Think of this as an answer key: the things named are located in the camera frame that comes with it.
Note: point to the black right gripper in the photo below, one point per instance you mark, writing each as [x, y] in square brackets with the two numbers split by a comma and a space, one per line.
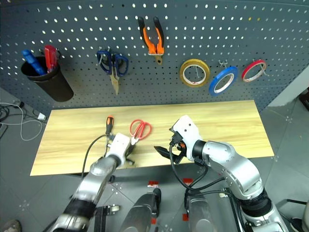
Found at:
[178, 145]

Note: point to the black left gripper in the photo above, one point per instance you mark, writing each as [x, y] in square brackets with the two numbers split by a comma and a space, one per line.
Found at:
[130, 149]

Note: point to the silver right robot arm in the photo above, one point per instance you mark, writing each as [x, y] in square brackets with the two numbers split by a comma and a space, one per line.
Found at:
[236, 166]

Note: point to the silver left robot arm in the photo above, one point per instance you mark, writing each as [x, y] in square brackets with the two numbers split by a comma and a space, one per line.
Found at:
[96, 178]

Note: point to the blue tape roll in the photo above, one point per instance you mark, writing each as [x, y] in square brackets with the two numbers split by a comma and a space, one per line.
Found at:
[213, 84]

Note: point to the yellow tape roll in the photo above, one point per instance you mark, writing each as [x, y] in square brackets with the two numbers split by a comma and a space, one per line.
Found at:
[184, 67]

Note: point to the silver pegboard hook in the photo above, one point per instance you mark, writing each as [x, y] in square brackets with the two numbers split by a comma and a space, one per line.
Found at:
[265, 71]
[223, 63]

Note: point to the red tape roll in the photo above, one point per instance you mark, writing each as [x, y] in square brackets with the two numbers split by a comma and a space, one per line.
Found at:
[251, 66]

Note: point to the grey metal pegboard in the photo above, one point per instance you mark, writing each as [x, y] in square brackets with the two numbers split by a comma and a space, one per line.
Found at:
[169, 36]

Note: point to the orange and black screwdriver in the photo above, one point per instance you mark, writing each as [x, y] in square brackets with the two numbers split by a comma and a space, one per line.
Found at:
[110, 122]

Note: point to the dark rounded robot leg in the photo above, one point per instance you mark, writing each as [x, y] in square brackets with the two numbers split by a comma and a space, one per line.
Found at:
[200, 212]
[142, 210]

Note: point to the white power adapter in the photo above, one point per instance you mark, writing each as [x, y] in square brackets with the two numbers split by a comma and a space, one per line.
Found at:
[41, 116]

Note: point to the black cylindrical tool cup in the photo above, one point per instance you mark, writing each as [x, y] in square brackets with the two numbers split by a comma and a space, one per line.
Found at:
[54, 84]

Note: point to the orange and black pliers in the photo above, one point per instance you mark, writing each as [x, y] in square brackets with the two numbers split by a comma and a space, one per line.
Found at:
[152, 46]

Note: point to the brown shoe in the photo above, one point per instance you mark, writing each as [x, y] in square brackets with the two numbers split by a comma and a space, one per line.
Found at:
[10, 226]

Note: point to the black and white shoe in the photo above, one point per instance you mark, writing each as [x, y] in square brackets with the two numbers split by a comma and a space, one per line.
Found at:
[297, 224]

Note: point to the dark brown box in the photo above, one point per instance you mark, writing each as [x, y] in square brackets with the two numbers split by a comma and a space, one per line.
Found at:
[304, 97]

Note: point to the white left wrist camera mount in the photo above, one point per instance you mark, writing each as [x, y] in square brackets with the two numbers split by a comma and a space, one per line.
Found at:
[118, 147]

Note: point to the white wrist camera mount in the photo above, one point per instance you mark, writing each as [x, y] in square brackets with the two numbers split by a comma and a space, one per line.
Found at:
[118, 147]
[188, 130]

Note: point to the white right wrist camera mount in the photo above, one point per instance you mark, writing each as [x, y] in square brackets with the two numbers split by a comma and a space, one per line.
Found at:
[188, 130]

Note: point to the black metal stand frame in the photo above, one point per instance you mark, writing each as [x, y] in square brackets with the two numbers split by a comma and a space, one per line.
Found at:
[297, 201]

